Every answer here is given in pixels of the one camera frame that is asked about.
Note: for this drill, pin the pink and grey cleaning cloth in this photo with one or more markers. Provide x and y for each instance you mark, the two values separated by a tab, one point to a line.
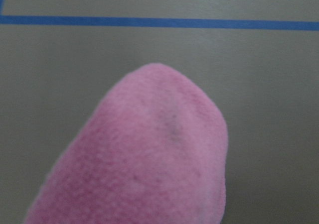
153	152

